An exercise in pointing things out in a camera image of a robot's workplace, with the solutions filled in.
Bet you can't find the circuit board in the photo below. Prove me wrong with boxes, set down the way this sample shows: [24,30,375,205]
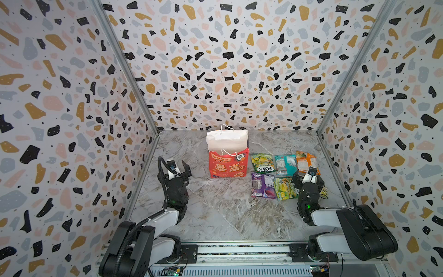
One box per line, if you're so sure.
[310,265,329,277]
[159,267,183,277]

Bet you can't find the purple snack packet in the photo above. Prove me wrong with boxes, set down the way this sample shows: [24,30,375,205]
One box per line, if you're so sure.
[251,172,277,199]

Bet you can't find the right circuit board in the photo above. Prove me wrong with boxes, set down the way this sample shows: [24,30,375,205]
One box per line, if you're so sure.
[310,265,329,277]

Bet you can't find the yellow green snack packet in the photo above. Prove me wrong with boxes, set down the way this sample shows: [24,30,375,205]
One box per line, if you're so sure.
[273,175,328,202]

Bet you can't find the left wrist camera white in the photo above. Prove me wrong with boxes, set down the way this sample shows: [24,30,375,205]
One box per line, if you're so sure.
[166,159,180,175]

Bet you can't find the left corner aluminium post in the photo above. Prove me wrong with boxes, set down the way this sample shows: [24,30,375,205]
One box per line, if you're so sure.
[90,0,159,137]

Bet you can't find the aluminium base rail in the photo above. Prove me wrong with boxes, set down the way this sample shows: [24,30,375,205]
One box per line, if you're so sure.
[144,241,394,277]

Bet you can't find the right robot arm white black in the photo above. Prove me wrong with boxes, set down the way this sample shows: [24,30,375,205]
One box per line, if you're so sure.
[291,167,398,262]

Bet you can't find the teal snack packet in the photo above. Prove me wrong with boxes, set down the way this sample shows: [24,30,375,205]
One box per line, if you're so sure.
[275,155,298,177]

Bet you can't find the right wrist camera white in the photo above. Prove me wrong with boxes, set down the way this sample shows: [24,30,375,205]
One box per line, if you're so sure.
[302,167,318,184]

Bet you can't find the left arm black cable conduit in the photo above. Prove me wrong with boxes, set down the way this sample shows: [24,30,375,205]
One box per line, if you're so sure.
[112,156,181,277]

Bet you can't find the left circuit board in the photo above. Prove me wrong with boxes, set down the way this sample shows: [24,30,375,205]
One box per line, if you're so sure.
[159,267,183,277]

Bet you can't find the right corner aluminium post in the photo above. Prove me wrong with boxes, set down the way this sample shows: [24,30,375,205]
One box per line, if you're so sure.
[316,0,396,137]

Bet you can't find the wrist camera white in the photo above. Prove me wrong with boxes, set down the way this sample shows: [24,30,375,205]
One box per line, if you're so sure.
[166,159,180,175]
[302,167,318,184]

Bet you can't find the corner aluminium post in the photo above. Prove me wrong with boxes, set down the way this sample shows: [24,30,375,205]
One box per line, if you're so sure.
[90,0,159,137]
[316,0,396,137]

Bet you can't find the red paper gift bag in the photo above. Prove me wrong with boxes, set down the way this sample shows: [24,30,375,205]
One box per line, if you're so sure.
[206,124,249,178]

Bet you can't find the orange snack packet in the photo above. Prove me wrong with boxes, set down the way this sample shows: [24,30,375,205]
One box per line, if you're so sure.
[296,151,321,175]

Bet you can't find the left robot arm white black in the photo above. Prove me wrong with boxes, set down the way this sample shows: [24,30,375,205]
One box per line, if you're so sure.
[99,157,192,277]

